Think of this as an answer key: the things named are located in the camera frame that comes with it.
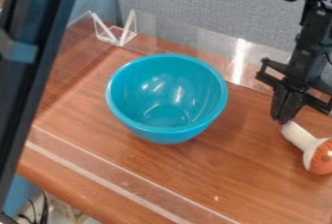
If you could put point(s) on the blue plastic bowl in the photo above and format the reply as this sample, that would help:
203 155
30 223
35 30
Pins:
166 96

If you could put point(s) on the clear acrylic corner bracket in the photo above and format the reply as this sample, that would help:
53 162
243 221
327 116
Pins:
114 35

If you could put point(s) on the clear acrylic barrier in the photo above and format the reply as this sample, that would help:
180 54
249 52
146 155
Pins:
136 188
235 56

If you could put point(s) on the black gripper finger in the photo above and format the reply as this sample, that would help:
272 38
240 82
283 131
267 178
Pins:
291 103
279 109

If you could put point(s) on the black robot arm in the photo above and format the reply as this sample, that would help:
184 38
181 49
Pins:
33 26

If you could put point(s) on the white brown toy mushroom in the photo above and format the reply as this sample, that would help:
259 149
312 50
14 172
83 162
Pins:
316 148

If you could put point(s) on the clear acrylic back barrier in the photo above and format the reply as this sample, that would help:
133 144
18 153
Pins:
235 56

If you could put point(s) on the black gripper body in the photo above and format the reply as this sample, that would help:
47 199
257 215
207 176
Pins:
302 75

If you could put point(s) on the clear acrylic front barrier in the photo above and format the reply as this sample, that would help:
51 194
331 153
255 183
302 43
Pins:
136 188

